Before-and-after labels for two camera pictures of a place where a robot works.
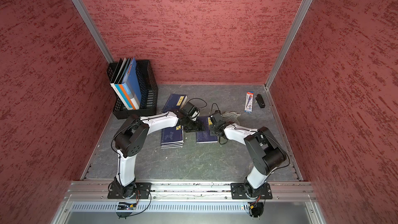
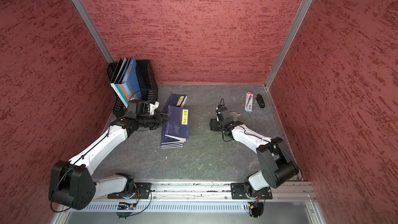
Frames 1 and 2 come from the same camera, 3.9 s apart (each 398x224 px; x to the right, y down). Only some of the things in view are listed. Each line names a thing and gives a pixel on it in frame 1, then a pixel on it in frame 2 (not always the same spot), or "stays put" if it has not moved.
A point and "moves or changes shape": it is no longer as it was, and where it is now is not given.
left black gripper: x=198 y=127 to x=158 y=120
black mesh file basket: x=149 y=90 stays put
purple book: x=171 y=143 stays put
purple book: x=204 y=136 moves or changes shape
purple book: x=171 y=135 stays put
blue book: x=175 y=102 stays put
